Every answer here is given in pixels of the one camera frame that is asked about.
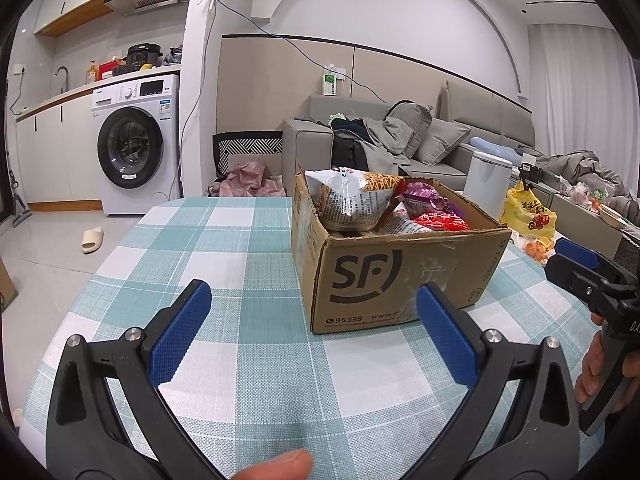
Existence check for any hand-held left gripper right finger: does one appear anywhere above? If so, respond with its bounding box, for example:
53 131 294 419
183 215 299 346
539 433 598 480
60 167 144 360
415 282 582 480

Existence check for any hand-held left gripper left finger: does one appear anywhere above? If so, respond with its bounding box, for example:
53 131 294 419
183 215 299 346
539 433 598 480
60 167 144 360
45 279 226 480

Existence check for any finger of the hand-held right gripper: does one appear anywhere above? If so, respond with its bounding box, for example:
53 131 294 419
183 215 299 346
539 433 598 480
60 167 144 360
556 237 636 291
545 255 626 307

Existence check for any red snack packet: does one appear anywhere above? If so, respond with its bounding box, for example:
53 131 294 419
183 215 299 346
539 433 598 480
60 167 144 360
414 211 472 233

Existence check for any white noodle snack packet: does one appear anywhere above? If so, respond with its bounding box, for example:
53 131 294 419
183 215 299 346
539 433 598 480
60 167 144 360
377 207 426 236
304 167 405 232

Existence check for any silver purple snack packet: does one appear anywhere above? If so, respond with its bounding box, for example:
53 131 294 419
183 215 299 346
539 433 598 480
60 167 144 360
400 180 453 216

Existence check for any person's right hand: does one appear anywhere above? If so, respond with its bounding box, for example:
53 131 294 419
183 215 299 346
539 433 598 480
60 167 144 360
574 312 607 406

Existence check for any person's left hand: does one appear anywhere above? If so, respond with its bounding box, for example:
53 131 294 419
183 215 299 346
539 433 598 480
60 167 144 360
232 449 316 480

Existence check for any tangerine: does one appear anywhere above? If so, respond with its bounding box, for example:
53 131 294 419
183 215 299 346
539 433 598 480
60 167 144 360
525 237 556 266

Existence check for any white bowl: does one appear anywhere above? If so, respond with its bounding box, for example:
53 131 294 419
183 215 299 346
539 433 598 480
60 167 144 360
599 205 631 226

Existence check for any yellow plastic bag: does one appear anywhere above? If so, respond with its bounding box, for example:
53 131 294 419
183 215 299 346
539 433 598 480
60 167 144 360
500 182 558 241

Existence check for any grey blanket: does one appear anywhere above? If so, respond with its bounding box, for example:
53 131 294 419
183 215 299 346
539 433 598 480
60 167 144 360
537 150 640 211

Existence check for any checked tablecloth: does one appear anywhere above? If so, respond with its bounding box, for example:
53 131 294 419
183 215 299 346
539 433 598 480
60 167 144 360
17 195 606 480

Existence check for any white cylindrical kettle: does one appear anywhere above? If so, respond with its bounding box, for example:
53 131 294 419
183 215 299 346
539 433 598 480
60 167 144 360
462 151 515 221

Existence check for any beige slipper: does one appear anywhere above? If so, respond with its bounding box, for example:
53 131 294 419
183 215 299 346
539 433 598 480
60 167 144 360
81 227 105 254

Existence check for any blue pillow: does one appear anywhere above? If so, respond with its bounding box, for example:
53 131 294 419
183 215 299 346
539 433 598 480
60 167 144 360
469 136 518 158

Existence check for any white curtain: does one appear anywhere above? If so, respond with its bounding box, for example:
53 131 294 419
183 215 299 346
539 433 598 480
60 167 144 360
527 24 636 161

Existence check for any pink crumpled bag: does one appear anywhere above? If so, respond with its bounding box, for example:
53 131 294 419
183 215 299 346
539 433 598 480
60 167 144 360
209 160 288 198

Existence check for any light grey pillow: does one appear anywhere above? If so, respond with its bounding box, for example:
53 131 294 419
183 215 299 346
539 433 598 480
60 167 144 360
414 117 473 167

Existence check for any small brown cardboard box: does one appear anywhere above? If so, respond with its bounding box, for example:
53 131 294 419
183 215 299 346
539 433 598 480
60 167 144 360
0 257 20 313

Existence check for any white washing machine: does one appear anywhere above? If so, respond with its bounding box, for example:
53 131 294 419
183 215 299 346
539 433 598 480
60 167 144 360
91 74 182 217

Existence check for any black white patterned chair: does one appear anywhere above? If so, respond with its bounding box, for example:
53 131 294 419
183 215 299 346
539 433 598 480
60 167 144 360
212 131 284 183

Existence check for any stick vacuum cleaner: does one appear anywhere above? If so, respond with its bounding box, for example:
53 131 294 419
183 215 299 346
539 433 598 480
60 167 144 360
5 170 33 228

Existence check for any grey coat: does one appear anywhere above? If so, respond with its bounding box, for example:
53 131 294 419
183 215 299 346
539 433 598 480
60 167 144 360
362 116 416 166

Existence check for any dark grey pillow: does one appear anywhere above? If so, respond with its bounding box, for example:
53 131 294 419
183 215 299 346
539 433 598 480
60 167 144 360
385 100 435 158

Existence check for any black clothing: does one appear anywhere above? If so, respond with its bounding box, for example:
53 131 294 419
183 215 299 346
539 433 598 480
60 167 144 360
330 117 371 173

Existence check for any white kitchen counter cabinet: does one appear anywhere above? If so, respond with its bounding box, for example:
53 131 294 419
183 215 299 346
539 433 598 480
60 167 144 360
15 90 103 211

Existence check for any grey sofa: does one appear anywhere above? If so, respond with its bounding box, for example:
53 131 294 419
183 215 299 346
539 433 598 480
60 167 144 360
281 80 546 196

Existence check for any black rice cooker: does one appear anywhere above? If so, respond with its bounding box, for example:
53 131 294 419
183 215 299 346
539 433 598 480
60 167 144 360
126 43 163 70

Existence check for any white green wall holder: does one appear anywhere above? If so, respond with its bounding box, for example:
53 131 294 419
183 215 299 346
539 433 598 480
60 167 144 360
321 64 346 97

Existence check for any blue cable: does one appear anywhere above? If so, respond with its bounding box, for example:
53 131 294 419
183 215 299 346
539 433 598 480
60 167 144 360
147 0 391 106

